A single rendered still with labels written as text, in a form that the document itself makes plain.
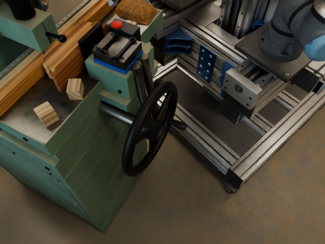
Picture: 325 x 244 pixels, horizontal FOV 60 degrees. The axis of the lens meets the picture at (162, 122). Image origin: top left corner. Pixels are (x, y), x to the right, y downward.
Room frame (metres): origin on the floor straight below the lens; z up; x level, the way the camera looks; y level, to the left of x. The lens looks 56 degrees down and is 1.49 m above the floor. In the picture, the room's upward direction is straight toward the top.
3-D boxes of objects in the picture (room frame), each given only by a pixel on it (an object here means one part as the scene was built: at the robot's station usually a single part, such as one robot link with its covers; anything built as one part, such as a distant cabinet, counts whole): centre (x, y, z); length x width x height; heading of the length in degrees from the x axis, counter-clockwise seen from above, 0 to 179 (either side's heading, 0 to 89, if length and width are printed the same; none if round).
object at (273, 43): (0.77, -0.41, 0.87); 0.15 x 0.15 x 0.10
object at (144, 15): (0.84, 0.09, 0.92); 0.14 x 0.09 x 0.04; 62
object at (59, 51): (0.63, 0.26, 0.93); 0.20 x 0.02 x 0.06; 152
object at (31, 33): (0.60, 0.34, 1.03); 0.14 x 0.07 x 0.09; 62
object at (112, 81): (0.58, 0.12, 0.91); 0.15 x 0.14 x 0.09; 152
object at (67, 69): (0.60, 0.22, 0.93); 0.24 x 0.01 x 0.06; 152
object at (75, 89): (0.49, 0.23, 0.92); 0.04 x 0.03 x 0.04; 2
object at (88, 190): (0.64, 0.44, 0.35); 0.58 x 0.45 x 0.71; 62
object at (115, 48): (0.58, 0.11, 0.99); 0.13 x 0.11 x 0.06; 152
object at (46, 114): (0.40, 0.29, 0.92); 0.04 x 0.04 x 0.04; 41
